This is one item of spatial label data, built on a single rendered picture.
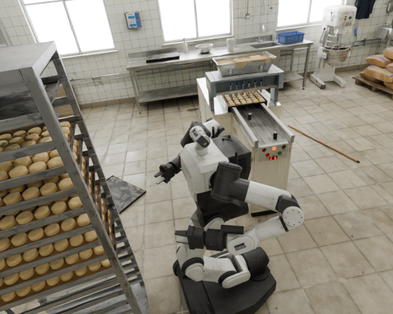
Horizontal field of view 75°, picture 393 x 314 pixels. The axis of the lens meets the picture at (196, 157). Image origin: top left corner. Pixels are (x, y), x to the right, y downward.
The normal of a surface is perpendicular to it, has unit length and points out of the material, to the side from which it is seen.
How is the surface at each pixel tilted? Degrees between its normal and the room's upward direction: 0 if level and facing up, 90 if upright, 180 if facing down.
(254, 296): 0
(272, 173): 90
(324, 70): 90
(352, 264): 0
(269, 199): 62
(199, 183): 85
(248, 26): 90
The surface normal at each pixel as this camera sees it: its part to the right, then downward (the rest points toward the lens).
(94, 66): 0.15, 0.54
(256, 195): -0.24, 0.10
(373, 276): -0.10, -0.83
